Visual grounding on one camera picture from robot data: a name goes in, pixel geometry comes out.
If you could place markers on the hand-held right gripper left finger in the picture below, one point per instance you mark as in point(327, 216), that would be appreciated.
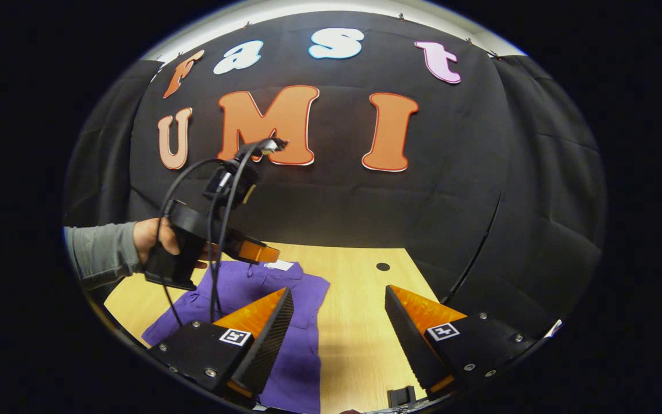
point(270, 339)

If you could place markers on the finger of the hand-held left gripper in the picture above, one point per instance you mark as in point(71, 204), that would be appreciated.
point(250, 252)

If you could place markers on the purple knit cardigan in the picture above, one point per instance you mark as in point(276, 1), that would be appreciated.
point(273, 287)

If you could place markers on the small black block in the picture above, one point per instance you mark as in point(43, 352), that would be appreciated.
point(401, 397)

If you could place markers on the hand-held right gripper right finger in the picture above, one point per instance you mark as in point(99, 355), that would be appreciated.
point(408, 339)

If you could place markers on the black backdrop cloth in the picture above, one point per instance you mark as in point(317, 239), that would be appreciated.
point(451, 201)

